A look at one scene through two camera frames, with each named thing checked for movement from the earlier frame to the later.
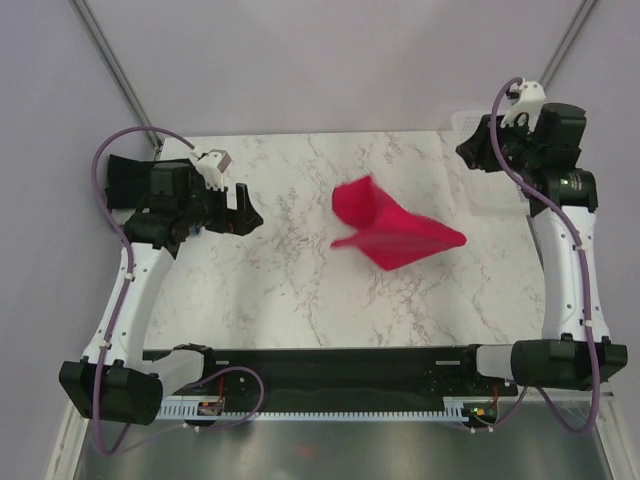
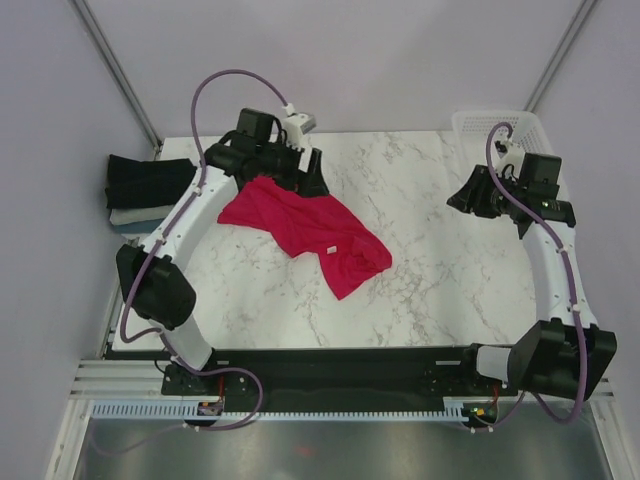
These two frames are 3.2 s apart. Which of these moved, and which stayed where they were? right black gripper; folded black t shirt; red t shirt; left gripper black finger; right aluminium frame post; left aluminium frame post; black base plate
Moved: red t shirt; left gripper black finger; right black gripper
Stayed: folded black t shirt; right aluminium frame post; black base plate; left aluminium frame post
